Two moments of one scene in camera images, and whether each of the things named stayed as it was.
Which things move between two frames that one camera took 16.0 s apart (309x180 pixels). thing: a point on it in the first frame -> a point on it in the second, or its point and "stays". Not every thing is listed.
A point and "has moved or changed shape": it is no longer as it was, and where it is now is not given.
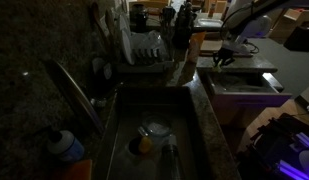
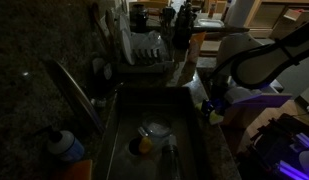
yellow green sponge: x=217 y=69 has moved or changed shape
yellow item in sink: x=145 y=145 stays
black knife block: x=184 y=26 stays
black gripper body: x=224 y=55 -> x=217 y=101
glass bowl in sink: x=157 y=126 stays
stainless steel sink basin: x=125 y=159 stays
